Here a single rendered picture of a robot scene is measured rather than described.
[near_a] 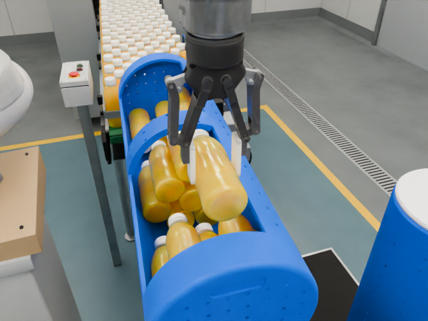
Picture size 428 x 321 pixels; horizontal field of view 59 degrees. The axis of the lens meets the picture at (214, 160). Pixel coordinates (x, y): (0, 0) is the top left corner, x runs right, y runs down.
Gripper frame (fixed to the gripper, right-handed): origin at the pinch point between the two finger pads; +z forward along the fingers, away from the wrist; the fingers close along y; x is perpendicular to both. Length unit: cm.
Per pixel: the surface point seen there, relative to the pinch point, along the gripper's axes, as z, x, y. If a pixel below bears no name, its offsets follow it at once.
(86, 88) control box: 25, -88, 25
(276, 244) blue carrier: 9.3, 11.1, -7.0
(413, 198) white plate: 27, -9, -53
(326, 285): 116, -47, -67
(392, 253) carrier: 41, -5, -49
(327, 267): 116, -56, -72
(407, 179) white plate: 27, -16, -57
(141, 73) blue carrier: 14, -71, 6
